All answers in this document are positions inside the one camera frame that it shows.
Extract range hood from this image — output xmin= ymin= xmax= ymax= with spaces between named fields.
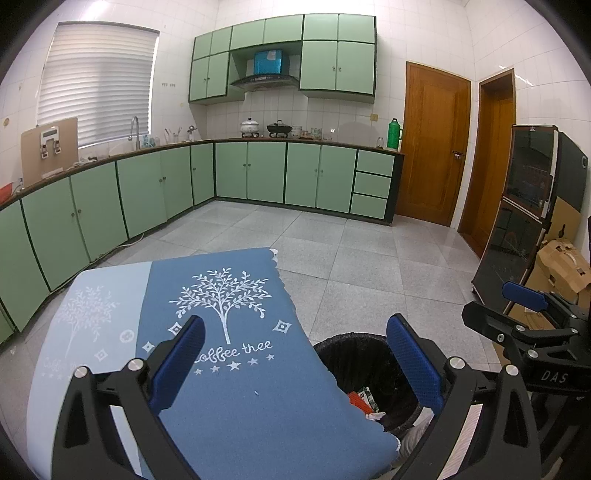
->
xmin=229 ymin=48 xmax=299 ymax=90

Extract blue film-covered hood chimney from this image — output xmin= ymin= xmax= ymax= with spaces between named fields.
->
xmin=254 ymin=49 xmax=284 ymax=75

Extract wooden door with handle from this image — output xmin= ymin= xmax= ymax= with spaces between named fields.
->
xmin=396 ymin=61 xmax=472 ymax=228

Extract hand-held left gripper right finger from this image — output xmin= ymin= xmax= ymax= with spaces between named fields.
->
xmin=385 ymin=314 xmax=541 ymax=480

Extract black trash bin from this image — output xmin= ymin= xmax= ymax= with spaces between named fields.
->
xmin=313 ymin=333 xmax=437 ymax=439

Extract green wall cabinets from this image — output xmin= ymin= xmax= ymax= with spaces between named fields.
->
xmin=188 ymin=14 xmax=378 ymax=106

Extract red paper packet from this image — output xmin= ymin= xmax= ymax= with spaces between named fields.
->
xmin=347 ymin=391 xmax=374 ymax=415

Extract green base cabinets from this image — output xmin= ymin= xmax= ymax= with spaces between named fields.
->
xmin=0 ymin=138 xmax=406 ymax=344

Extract light blue tree-print mat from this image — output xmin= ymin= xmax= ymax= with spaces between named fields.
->
xmin=27 ymin=262 xmax=155 ymax=480

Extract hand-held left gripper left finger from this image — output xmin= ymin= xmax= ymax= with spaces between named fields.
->
xmin=50 ymin=315 xmax=206 ymax=480

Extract white window blind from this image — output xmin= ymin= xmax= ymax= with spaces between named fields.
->
xmin=36 ymin=22 xmax=161 ymax=149

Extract green thermos bottle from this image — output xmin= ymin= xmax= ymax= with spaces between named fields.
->
xmin=386 ymin=117 xmax=403 ymax=151

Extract black glass-door cabinet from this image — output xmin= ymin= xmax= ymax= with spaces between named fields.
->
xmin=471 ymin=124 xmax=591 ymax=296

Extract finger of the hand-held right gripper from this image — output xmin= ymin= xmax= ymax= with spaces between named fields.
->
xmin=502 ymin=281 xmax=580 ymax=319
xmin=462 ymin=300 xmax=578 ymax=358

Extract dark blue tree-print mat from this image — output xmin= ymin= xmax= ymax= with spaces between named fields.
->
xmin=136 ymin=247 xmax=400 ymax=480

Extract cardboard box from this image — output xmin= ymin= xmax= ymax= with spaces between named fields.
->
xmin=526 ymin=239 xmax=591 ymax=324

